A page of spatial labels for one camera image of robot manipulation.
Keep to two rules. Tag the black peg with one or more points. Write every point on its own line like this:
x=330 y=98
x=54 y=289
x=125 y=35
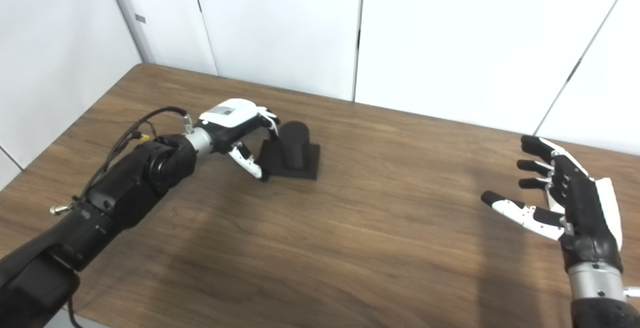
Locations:
x=295 y=143

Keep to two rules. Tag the small gray wall tag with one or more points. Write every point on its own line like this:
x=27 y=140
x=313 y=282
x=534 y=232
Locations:
x=140 y=18

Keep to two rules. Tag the white square piece with hole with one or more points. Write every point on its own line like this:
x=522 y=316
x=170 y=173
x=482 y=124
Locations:
x=554 y=202

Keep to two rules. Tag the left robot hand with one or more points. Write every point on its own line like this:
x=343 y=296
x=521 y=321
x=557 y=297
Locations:
x=232 y=113

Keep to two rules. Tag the gray wall corner post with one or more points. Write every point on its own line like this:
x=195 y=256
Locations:
x=125 y=13

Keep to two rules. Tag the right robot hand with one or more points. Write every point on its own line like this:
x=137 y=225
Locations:
x=582 y=203

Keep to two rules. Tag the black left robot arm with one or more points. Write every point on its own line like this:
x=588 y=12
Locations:
x=130 y=183

